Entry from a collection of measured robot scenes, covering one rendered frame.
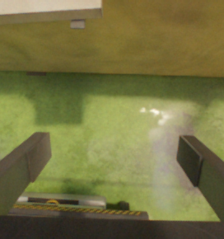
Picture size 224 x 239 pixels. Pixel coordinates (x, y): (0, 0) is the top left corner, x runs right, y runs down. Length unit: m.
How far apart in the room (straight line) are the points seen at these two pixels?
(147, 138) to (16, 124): 0.87
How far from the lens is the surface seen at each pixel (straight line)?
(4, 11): 0.46
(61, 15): 0.42
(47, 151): 0.17
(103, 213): 0.80
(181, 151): 0.17
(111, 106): 1.12
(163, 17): 0.68
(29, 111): 1.27
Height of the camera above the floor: 1.09
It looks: 82 degrees down
